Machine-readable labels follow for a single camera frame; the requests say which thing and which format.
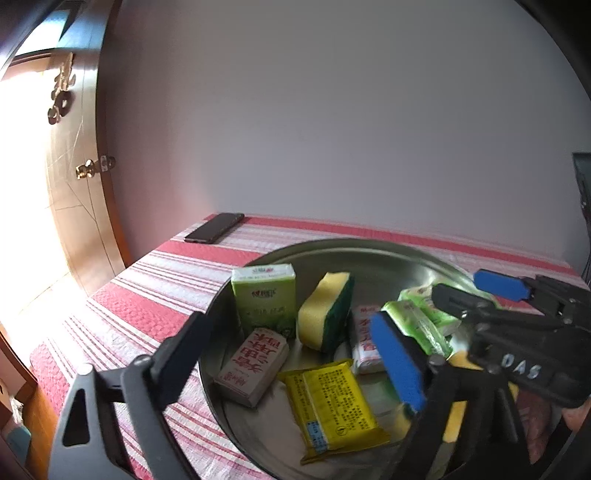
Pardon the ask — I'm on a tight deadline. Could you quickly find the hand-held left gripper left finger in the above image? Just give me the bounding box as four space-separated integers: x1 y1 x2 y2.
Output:
46 311 213 480

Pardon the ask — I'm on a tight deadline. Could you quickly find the dark flat panel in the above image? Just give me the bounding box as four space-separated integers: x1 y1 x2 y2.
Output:
573 152 591 208

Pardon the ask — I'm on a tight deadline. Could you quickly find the red striped tablecloth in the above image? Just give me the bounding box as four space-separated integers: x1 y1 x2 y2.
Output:
30 213 578 480

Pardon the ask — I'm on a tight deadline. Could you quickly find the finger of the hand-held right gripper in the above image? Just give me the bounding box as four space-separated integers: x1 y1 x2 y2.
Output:
431 284 559 330
473 269 539 303

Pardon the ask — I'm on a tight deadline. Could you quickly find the yellow and green scouring sponge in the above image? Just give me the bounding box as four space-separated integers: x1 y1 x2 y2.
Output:
298 272 356 353

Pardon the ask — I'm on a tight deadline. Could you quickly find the black smartphone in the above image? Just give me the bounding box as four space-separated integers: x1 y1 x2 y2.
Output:
184 213 245 244

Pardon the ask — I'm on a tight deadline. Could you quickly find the golden door ornament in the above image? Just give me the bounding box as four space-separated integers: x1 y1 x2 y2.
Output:
47 53 75 124

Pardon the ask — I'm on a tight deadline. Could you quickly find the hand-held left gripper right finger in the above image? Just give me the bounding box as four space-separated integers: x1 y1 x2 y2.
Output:
369 311 527 480

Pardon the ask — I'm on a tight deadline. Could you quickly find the green drink carton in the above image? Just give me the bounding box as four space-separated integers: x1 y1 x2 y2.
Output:
231 264 297 340

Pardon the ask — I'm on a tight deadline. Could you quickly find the green tissue pack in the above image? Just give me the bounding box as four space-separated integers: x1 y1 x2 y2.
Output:
399 284 459 334
382 300 452 357

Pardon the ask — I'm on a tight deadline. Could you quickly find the white packet with red print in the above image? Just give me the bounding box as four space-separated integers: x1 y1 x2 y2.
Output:
351 305 389 375

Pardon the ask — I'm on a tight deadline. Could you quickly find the wooden door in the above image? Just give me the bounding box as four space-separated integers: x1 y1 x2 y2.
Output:
0 0 132 296

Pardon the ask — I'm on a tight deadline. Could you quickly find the round metal basin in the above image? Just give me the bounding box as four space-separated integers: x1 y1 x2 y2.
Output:
198 237 509 480

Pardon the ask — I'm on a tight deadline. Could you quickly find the white box with red print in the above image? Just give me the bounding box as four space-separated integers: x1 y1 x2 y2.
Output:
214 327 290 408

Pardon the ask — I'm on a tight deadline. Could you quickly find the yellow printed packet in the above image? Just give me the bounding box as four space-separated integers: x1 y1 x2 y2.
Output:
277 359 391 465

